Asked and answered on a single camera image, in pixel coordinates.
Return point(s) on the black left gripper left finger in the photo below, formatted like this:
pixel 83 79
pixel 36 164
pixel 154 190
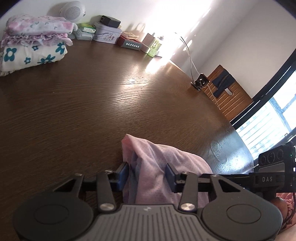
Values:
pixel 108 182

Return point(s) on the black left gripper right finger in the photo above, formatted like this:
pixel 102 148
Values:
pixel 185 183

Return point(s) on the pink purple-trimmed mesh garment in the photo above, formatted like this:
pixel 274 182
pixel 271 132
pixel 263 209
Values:
pixel 147 161

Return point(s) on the pink sleeved right forearm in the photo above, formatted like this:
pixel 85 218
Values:
pixel 287 231

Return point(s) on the stack of folded floral clothes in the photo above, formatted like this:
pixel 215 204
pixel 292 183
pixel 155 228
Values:
pixel 34 40

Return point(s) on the person's right hand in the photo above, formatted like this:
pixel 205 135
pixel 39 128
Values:
pixel 281 205

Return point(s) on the wooden chair with dark cloth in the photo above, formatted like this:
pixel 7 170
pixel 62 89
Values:
pixel 232 101

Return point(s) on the black phone stand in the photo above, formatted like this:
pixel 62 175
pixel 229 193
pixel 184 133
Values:
pixel 201 81

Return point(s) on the green transparent bottle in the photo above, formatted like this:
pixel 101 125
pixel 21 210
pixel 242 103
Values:
pixel 155 46

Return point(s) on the red grey labelled box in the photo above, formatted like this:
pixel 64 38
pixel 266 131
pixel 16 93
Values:
pixel 125 42

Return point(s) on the white floral tin box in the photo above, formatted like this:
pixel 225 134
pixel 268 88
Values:
pixel 106 34

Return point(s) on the green white small box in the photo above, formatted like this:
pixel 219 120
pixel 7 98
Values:
pixel 85 32

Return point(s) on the black charger block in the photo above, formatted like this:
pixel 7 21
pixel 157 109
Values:
pixel 109 21

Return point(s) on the white round speaker toy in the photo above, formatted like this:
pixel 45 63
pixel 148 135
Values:
pixel 73 11

